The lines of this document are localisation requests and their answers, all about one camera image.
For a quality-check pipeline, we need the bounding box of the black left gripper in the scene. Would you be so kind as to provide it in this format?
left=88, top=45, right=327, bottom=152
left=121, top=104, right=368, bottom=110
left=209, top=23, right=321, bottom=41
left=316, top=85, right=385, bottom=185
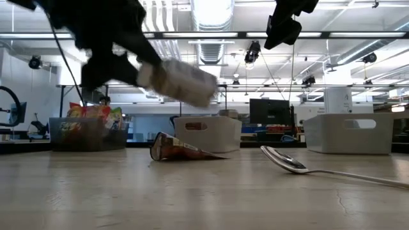
left=73, top=0, right=162, bottom=92

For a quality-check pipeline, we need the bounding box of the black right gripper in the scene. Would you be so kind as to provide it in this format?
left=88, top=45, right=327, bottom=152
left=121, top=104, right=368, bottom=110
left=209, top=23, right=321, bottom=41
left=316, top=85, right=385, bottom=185
left=264, top=0, right=320, bottom=50

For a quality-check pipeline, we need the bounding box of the lime chili ramen packet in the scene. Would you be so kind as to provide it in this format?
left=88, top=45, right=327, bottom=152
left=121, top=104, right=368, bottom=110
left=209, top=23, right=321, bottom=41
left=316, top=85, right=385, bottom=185
left=105, top=107, right=125, bottom=131

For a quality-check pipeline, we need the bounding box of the red yellow ramen packet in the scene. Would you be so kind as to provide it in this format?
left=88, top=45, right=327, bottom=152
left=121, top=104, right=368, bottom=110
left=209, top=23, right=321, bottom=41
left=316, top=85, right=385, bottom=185
left=66, top=102, right=112, bottom=119

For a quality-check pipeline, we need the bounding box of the glass herb jar white label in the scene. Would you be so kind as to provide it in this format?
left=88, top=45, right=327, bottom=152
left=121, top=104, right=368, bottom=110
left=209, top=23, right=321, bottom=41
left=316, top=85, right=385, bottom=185
left=137, top=59, right=220, bottom=108

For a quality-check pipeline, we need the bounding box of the brown spice pouch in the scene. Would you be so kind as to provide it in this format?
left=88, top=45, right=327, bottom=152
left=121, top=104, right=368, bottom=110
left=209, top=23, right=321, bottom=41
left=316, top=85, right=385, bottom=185
left=149, top=131, right=229, bottom=162

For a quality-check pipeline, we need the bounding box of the black ceiling-hung fixture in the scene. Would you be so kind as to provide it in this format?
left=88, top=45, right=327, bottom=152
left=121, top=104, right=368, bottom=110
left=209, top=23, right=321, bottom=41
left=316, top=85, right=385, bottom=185
left=27, top=55, right=43, bottom=70
left=243, top=40, right=262, bottom=65
left=302, top=75, right=317, bottom=88
left=362, top=52, right=378, bottom=64

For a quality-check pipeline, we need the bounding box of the black monitor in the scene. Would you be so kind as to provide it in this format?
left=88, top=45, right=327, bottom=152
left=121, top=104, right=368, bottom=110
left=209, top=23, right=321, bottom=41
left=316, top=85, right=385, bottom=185
left=249, top=98, right=295, bottom=126

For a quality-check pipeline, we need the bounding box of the dark grey translucent bin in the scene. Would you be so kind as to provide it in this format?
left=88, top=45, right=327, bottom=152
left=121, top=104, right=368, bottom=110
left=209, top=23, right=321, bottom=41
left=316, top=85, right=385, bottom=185
left=49, top=116, right=130, bottom=152

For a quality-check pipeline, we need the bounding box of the blue-lit monitor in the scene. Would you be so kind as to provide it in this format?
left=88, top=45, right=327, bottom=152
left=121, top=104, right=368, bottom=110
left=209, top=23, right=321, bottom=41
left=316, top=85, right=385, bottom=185
left=8, top=101, right=27, bottom=125

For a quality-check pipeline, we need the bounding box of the white bin holding spices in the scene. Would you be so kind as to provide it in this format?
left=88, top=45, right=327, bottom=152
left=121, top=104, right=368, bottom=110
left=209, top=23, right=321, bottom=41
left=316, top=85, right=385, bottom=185
left=174, top=116, right=243, bottom=153

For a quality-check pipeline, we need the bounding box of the white bin holding utensils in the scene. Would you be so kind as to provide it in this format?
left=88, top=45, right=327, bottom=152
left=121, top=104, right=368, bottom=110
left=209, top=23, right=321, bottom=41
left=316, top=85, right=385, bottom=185
left=303, top=112, right=394, bottom=155

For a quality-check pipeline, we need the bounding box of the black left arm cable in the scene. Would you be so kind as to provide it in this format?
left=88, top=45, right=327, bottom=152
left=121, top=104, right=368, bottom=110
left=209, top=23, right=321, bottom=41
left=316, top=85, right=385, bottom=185
left=46, top=17, right=86, bottom=107

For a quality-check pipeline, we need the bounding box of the spoon with orange-tipped handle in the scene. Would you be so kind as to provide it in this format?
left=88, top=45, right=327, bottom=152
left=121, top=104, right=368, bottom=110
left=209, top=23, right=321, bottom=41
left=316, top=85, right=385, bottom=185
left=260, top=145, right=409, bottom=189

